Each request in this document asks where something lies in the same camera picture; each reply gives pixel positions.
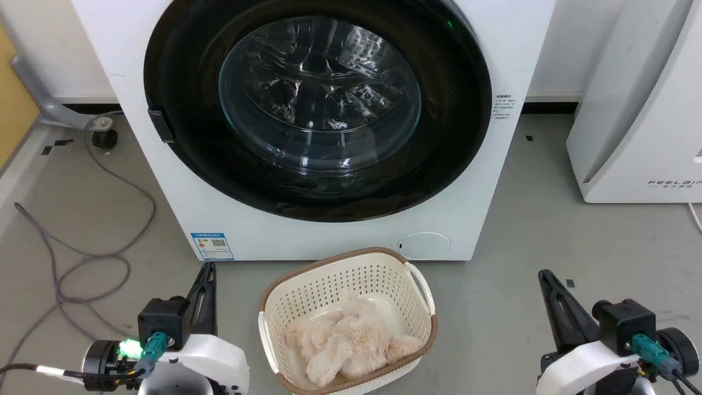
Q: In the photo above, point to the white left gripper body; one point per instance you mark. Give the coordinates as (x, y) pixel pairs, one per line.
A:
(214, 362)

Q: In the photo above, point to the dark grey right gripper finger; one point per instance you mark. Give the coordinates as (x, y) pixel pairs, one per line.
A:
(555, 329)
(570, 318)

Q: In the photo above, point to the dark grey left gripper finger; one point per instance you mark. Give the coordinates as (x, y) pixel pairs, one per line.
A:
(195, 307)
(210, 302)

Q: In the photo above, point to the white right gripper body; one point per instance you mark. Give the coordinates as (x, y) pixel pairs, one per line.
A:
(576, 370)

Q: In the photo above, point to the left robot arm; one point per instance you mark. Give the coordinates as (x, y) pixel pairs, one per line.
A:
(101, 365)

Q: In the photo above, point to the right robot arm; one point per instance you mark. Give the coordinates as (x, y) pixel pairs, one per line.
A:
(680, 351)

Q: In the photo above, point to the white front-load washing machine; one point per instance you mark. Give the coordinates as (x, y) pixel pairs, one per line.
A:
(164, 219)

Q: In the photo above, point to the black round glass washer door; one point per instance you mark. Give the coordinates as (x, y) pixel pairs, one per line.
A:
(444, 142)

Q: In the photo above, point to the blue energy label sticker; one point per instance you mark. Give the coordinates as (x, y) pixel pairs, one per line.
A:
(212, 246)

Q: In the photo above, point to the cream perforated laundry basket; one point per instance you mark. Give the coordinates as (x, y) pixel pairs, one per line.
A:
(329, 277)

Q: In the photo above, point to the beige fluffy plush toy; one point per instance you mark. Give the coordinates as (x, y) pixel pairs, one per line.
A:
(351, 340)

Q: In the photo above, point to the round white filter cover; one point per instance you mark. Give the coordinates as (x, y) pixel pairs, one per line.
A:
(425, 246)

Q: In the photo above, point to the black caster wheel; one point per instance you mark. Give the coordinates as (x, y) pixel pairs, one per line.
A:
(104, 139)

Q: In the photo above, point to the white air purifier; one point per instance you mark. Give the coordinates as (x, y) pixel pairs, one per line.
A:
(641, 137)

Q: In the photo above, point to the white warning text sticker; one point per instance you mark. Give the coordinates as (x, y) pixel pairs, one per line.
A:
(502, 107)

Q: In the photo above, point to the grey metal chair leg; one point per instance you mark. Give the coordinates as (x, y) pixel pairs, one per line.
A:
(52, 109)

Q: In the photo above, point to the yellow wooden panel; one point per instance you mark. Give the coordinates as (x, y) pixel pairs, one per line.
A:
(13, 104)

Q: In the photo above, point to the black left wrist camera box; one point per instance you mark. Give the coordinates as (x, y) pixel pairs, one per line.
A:
(162, 323)

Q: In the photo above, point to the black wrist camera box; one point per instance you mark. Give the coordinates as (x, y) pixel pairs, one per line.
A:
(625, 326)
(162, 323)

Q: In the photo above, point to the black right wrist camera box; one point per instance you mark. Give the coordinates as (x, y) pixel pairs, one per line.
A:
(625, 326)

